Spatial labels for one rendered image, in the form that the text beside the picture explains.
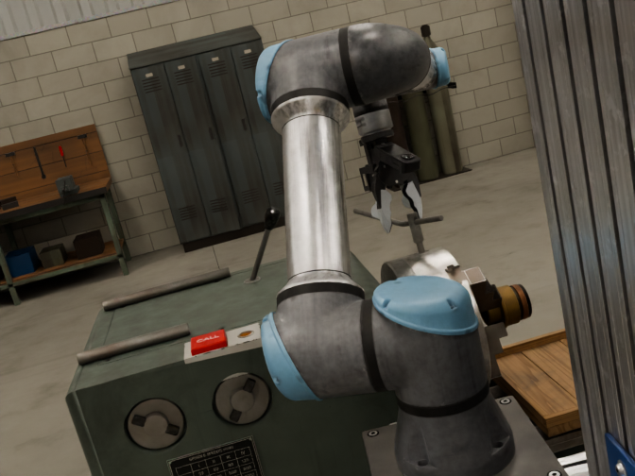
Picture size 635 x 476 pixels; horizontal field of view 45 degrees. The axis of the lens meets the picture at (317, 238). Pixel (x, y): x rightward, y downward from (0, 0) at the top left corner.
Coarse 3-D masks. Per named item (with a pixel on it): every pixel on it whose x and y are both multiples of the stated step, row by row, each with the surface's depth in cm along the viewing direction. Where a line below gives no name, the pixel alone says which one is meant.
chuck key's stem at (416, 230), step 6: (408, 216) 158; (414, 216) 157; (408, 222) 158; (414, 228) 157; (420, 228) 158; (414, 234) 158; (420, 234) 158; (414, 240) 158; (420, 240) 157; (420, 246) 158; (420, 252) 158
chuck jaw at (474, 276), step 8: (448, 272) 149; (456, 272) 149; (464, 272) 151; (472, 272) 151; (480, 272) 150; (456, 280) 148; (472, 280) 149; (480, 280) 149; (488, 280) 154; (472, 288) 150; (480, 288) 150; (488, 288) 153; (496, 288) 157; (480, 296) 152; (488, 296) 153; (496, 296) 155; (480, 304) 155; (488, 304) 155; (496, 304) 156; (480, 312) 157
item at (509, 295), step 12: (504, 288) 159; (516, 288) 159; (504, 300) 157; (516, 300) 157; (528, 300) 158; (492, 312) 157; (504, 312) 156; (516, 312) 157; (528, 312) 158; (492, 324) 159
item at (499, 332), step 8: (488, 328) 158; (496, 328) 158; (504, 328) 158; (488, 336) 157; (496, 336) 158; (504, 336) 158; (496, 344) 157; (496, 352) 157; (496, 368) 156; (496, 376) 156
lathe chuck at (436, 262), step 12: (432, 252) 156; (444, 252) 154; (420, 264) 151; (432, 264) 151; (444, 264) 150; (456, 264) 150; (444, 276) 148; (468, 288) 146; (480, 324) 144; (480, 336) 144
